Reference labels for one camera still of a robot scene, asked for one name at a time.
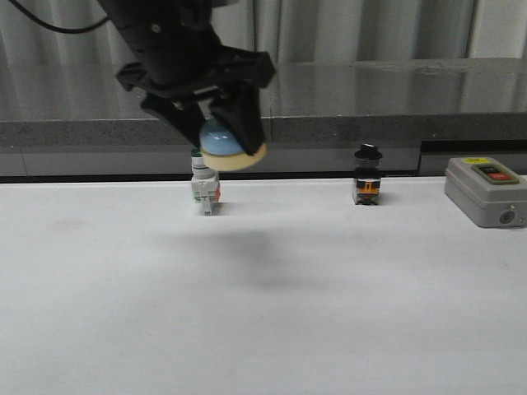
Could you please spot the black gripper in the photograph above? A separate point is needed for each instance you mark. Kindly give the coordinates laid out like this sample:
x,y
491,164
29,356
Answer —
x,y
181,59

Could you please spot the blue call bell cream base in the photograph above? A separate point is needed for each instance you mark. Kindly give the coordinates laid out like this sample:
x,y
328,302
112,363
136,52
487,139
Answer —
x,y
222,152

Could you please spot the grey curtain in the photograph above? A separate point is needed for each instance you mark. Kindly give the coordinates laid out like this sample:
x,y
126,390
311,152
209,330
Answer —
x,y
74,32

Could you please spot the grey stone counter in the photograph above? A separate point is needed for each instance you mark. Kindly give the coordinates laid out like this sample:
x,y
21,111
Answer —
x,y
74,121

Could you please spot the green pushbutton switch white body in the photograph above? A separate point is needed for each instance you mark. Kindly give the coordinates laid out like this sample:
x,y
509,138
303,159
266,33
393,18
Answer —
x,y
205,184

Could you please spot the black rotary selector switch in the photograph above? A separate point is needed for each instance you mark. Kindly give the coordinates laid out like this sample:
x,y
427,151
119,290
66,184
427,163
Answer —
x,y
366,183

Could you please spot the grey push-button switch box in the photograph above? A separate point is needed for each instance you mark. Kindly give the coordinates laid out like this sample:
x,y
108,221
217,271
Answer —
x,y
486,191

